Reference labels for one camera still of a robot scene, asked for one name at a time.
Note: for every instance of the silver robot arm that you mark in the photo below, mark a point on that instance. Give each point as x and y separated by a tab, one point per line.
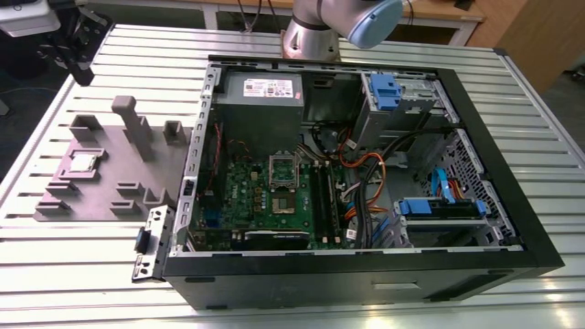
311	41

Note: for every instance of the grey metal retainer bracket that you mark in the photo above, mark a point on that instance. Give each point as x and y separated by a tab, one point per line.
157	219

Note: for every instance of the black graphics card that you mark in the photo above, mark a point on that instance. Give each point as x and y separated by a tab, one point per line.
273	238

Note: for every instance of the black PC case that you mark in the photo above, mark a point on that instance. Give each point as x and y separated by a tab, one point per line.
320	284

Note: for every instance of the blue VGA port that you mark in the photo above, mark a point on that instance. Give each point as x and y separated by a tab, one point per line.
213	219

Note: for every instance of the blue plastic disk carrier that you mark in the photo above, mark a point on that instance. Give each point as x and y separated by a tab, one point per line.
385	90

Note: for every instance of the grey metal drive cage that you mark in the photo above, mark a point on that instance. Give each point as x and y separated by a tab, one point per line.
402	118

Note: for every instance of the black round cooler fan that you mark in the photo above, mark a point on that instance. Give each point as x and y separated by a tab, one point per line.
327	138

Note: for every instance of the grey parts rack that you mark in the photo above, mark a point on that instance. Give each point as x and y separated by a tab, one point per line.
113	171

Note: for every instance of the silver square CPU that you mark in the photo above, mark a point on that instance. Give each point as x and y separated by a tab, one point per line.
83	162

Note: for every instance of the hard disk in blue carrier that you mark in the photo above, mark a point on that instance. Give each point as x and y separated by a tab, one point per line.
416	207

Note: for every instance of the wooden desk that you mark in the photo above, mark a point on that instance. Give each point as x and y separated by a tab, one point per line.
449	13

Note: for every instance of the grey power supply unit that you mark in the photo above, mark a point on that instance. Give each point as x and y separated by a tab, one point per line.
256	127

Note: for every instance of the green motherboard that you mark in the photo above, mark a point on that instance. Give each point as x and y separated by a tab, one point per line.
244	186

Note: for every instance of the black RAM slot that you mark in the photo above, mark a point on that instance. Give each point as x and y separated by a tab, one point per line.
332	205
320	205

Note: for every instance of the wooden cabinet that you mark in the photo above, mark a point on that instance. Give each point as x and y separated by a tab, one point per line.
530	41

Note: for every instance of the black chair base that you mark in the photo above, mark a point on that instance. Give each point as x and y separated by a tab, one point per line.
577	72

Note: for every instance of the grey metal disk bay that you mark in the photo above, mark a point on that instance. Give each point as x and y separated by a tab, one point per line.
441	224

